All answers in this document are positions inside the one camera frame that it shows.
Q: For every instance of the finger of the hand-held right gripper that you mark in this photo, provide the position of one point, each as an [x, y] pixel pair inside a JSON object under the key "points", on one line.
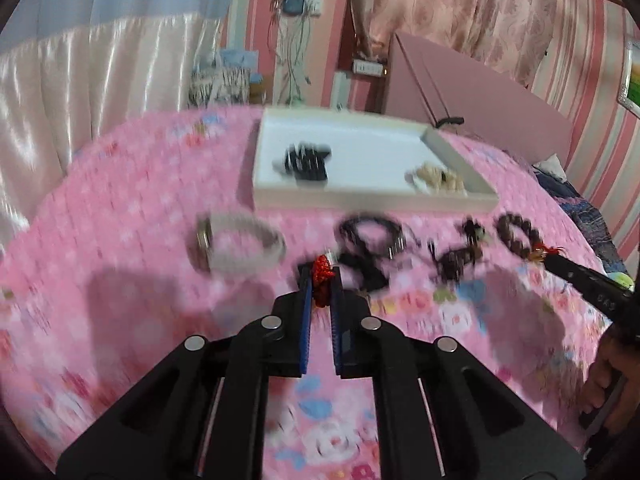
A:
{"points": [[590, 280]]}

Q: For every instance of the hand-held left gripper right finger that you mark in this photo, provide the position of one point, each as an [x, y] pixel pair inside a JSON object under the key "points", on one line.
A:
{"points": [[336, 330]]}

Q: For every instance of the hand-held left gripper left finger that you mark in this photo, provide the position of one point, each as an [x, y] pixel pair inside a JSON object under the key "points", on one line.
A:
{"points": [[305, 320]]}

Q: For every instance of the red knot charm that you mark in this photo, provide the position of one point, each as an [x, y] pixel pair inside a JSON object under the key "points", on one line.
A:
{"points": [[322, 280]]}

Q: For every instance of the watch with grey band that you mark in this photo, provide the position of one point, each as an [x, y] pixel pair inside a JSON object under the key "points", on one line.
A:
{"points": [[202, 240]]}

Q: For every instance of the white jewelry tray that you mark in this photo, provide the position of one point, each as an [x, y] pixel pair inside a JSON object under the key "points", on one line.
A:
{"points": [[370, 150]]}

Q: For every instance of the person's right hand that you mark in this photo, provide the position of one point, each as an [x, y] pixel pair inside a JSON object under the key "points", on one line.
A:
{"points": [[605, 370]]}

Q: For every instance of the yellow green round object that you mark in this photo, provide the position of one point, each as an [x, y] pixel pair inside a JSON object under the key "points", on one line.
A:
{"points": [[619, 279]]}

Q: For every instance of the small dark trinket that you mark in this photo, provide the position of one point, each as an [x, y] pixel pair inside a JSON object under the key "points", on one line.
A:
{"points": [[370, 275]]}

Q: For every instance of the dark patterned blanket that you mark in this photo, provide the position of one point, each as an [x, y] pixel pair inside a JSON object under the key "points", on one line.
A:
{"points": [[585, 210]]}

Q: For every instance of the white pillow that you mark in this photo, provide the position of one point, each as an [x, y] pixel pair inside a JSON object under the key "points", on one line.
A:
{"points": [[552, 166]]}

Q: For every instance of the framed picture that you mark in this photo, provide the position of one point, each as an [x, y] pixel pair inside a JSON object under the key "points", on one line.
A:
{"points": [[631, 80]]}

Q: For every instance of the tall white box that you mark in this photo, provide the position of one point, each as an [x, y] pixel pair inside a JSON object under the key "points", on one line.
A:
{"points": [[340, 90]]}

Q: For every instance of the brown cardboard box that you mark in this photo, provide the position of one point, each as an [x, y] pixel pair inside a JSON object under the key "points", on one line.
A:
{"points": [[257, 91]]}

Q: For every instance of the zebra print bag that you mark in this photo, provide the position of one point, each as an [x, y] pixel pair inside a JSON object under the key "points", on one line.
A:
{"points": [[220, 87]]}

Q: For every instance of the white power strip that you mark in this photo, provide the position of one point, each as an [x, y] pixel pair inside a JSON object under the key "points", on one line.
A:
{"points": [[369, 66]]}

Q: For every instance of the light blue paper bag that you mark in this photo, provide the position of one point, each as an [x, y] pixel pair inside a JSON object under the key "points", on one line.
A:
{"points": [[239, 58]]}

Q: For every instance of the pink floral curtain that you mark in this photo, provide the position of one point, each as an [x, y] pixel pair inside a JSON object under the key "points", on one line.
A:
{"points": [[475, 5]]}

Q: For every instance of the white and blue satin curtain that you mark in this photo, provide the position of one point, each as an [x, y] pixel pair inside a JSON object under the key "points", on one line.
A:
{"points": [[100, 85]]}

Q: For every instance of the blue plugged-in device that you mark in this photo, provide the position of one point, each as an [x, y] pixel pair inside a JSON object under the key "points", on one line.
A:
{"points": [[294, 2]]}

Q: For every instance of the white wall socket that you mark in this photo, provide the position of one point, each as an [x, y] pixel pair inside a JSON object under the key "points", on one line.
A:
{"points": [[314, 6]]}

